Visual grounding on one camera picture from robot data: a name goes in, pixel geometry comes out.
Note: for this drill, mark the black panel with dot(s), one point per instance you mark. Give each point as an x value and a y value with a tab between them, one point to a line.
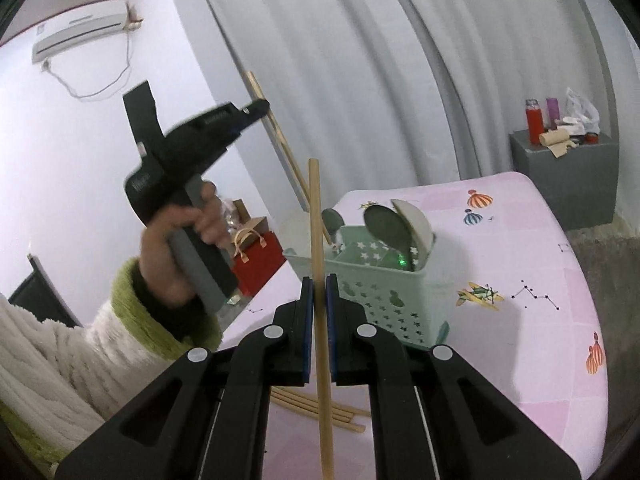
35	295

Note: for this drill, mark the grey cabinet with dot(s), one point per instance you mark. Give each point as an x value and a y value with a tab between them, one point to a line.
565	180

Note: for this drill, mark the white air conditioner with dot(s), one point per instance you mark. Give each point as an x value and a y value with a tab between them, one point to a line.
75	30

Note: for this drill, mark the small red jar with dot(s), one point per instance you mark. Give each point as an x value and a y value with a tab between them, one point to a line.
592	138

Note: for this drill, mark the red gift bag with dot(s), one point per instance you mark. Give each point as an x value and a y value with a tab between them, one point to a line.
260	265

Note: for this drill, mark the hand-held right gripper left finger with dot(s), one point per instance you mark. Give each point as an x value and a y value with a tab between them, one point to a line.
295	340

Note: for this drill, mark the green plastic basket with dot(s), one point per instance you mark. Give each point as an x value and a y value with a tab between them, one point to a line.
390	305

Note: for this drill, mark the person's left hand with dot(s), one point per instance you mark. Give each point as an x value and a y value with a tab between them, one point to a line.
160	260

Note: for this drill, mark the red thermos bottle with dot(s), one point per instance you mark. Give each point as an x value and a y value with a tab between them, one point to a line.
534	122

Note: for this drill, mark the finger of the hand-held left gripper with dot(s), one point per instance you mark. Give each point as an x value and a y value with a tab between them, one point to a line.
235	132
215	117

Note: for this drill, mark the grey curtain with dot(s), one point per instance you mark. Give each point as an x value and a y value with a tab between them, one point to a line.
500	60
325	85

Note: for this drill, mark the white plastic bag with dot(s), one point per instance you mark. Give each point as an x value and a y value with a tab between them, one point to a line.
580	110

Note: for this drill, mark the purple bottle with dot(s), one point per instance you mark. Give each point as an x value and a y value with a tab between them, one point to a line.
552	110

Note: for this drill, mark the brown paper roll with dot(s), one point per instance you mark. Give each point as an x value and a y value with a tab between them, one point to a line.
552	139

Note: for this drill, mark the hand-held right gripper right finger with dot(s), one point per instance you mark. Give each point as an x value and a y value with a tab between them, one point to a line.
345	345

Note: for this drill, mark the person's left forearm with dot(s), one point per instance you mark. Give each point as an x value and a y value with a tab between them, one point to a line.
60	360

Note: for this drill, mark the pink printed bed sheet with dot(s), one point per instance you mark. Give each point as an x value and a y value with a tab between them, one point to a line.
525	260

